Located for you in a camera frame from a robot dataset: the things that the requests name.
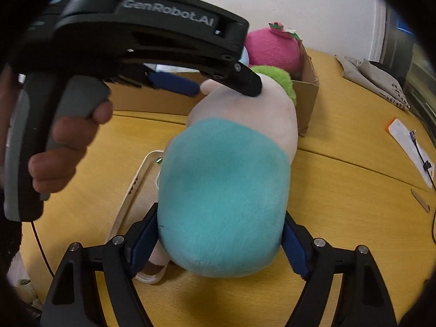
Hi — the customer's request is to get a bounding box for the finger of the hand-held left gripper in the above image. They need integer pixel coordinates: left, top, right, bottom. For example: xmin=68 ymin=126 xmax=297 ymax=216
xmin=144 ymin=69 xmax=201 ymax=98
xmin=204 ymin=59 xmax=263 ymax=98

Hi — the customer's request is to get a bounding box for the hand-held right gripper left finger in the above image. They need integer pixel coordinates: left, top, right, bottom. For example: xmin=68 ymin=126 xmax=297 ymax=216
xmin=41 ymin=202 xmax=161 ymax=327

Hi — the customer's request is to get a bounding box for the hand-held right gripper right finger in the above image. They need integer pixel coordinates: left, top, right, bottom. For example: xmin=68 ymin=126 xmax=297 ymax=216
xmin=280 ymin=210 xmax=398 ymax=327

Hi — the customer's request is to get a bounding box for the brown cardboard box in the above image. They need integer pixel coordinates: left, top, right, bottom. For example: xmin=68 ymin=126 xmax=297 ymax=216
xmin=112 ymin=44 xmax=321 ymax=138

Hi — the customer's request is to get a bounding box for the cream and teal plush toy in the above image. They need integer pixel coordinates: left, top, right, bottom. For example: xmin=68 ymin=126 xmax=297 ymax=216
xmin=148 ymin=65 xmax=299 ymax=278

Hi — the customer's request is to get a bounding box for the person's left hand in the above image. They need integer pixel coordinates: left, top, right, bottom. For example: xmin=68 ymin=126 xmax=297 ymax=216
xmin=29 ymin=101 xmax=114 ymax=194

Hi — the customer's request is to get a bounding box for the pink strawberry plush toy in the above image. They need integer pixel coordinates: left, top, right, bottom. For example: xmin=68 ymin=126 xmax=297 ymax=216
xmin=243 ymin=22 xmax=304 ymax=75

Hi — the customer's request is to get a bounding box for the cream plastic tray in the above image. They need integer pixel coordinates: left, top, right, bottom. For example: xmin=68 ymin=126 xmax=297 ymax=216
xmin=105 ymin=150 xmax=169 ymax=285

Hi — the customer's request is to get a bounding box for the grey cloth bag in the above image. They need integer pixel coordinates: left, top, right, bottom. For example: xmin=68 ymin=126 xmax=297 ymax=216
xmin=335 ymin=54 xmax=413 ymax=111

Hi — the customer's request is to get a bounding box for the small wooden stick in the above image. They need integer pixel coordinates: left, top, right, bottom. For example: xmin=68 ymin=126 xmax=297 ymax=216
xmin=410 ymin=189 xmax=431 ymax=214

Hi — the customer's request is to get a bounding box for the thin red cable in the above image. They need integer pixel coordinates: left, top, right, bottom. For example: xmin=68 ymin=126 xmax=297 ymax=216
xmin=31 ymin=221 xmax=57 ymax=276

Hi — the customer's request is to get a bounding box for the black cable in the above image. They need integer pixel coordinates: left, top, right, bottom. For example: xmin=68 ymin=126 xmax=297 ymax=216
xmin=409 ymin=129 xmax=436 ymax=246

